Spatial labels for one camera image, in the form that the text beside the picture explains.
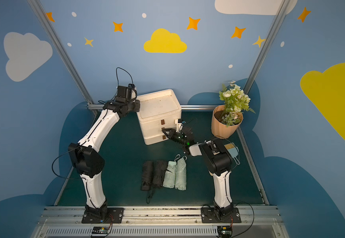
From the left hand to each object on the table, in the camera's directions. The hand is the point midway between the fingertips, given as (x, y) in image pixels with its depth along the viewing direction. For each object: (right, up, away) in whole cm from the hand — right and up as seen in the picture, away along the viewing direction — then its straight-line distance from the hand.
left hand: (136, 101), depth 88 cm
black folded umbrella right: (+14, -41, -2) cm, 44 cm away
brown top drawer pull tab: (+16, -12, +2) cm, 20 cm away
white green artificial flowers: (+59, -1, -2) cm, 60 cm away
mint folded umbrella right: (+27, -44, -4) cm, 52 cm away
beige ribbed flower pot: (+54, -17, +9) cm, 57 cm away
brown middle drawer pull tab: (+16, -16, +6) cm, 23 cm away
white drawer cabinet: (+13, -5, +3) cm, 14 cm away
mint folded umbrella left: (+21, -43, -3) cm, 48 cm away
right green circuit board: (+49, -68, -15) cm, 85 cm away
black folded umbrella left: (+7, -45, -3) cm, 46 cm away
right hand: (+16, -17, +5) cm, 24 cm away
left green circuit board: (-13, -66, -16) cm, 70 cm away
